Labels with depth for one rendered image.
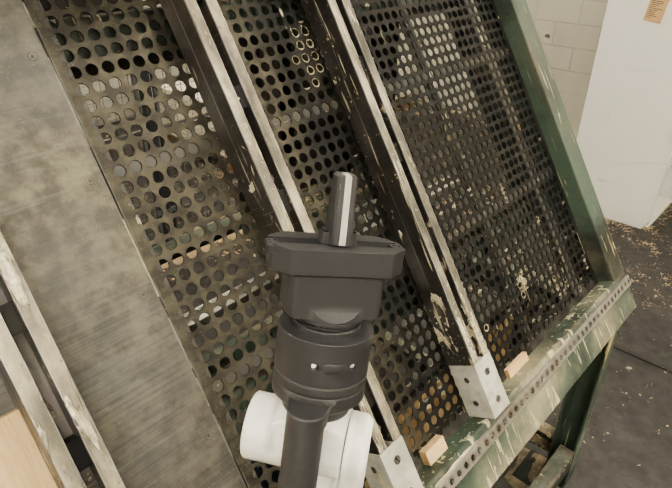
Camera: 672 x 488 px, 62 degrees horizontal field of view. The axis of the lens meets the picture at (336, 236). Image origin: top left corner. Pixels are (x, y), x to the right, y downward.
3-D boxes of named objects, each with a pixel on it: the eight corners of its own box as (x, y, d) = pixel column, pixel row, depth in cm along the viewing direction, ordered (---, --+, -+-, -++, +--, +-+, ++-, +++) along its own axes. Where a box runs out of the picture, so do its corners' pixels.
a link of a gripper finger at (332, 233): (351, 177, 46) (341, 248, 48) (341, 170, 49) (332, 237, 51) (332, 175, 46) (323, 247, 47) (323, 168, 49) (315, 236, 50)
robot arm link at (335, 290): (422, 262, 47) (400, 388, 50) (385, 230, 56) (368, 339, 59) (273, 255, 43) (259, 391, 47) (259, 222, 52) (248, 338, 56)
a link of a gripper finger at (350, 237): (341, 170, 49) (332, 237, 51) (351, 177, 46) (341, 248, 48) (358, 171, 50) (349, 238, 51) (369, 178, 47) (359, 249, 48)
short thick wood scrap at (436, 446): (423, 464, 112) (431, 466, 110) (418, 451, 112) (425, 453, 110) (441, 446, 116) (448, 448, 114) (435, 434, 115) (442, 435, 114)
